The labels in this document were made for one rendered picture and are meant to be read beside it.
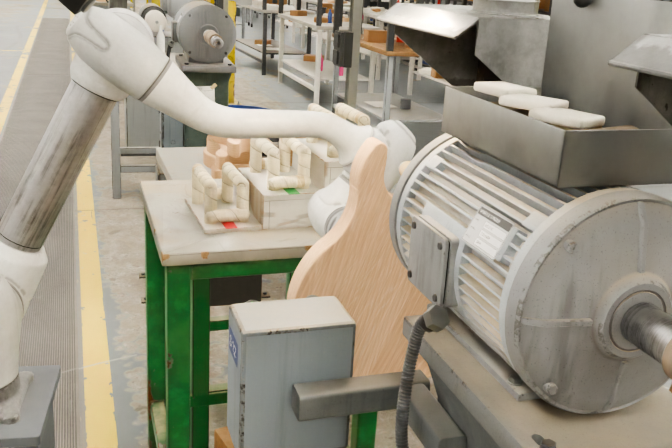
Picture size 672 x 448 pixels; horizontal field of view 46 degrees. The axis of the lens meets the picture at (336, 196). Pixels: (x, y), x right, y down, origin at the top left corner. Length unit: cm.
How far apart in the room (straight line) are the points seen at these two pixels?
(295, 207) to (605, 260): 126
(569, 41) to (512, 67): 10
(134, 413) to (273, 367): 196
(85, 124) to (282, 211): 56
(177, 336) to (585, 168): 128
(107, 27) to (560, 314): 100
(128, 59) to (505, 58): 71
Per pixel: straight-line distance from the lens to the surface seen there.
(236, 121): 157
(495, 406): 93
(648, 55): 78
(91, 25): 153
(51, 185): 175
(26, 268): 180
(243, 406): 110
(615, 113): 101
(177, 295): 189
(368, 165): 126
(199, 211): 210
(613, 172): 88
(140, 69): 151
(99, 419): 300
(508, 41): 115
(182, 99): 154
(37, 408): 174
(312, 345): 108
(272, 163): 199
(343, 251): 130
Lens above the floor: 159
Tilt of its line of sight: 17 degrees down
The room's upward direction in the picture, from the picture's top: 3 degrees clockwise
